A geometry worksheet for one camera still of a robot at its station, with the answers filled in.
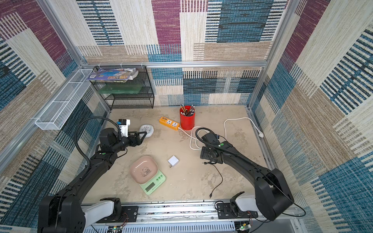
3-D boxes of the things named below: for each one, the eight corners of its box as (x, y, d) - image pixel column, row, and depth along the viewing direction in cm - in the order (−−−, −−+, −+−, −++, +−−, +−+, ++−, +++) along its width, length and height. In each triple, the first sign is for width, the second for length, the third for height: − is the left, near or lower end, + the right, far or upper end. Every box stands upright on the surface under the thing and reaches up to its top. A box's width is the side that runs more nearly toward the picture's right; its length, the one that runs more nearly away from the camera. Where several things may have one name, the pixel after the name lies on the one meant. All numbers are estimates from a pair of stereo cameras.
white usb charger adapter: (165, 163, 92) (165, 161, 90) (173, 156, 95) (173, 154, 93) (171, 169, 89) (171, 167, 88) (179, 162, 92) (179, 160, 91)
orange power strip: (158, 124, 113) (158, 121, 110) (162, 119, 116) (161, 116, 113) (177, 131, 108) (176, 128, 106) (180, 125, 111) (180, 122, 109)
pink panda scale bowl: (129, 185, 84) (126, 182, 80) (135, 159, 93) (133, 155, 90) (156, 185, 83) (154, 182, 80) (159, 159, 93) (158, 155, 90)
